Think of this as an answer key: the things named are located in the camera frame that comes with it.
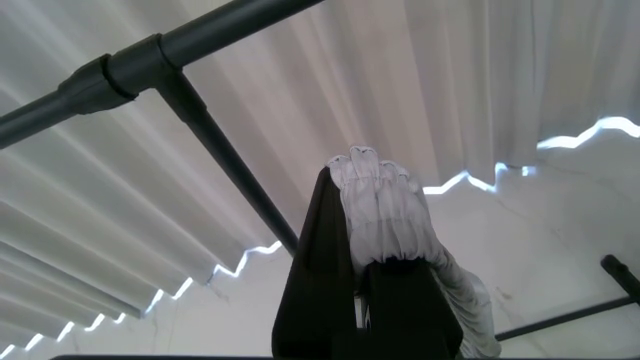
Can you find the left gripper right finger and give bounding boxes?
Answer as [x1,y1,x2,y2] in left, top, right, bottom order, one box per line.
[360,257,464,359]

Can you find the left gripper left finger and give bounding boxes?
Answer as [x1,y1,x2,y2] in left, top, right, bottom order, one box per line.
[271,166,359,359]

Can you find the pale grey shorts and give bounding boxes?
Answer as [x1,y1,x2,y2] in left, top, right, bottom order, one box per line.
[325,145,502,359]

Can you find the black clothes rack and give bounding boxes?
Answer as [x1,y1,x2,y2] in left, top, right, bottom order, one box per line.
[0,0,640,343]

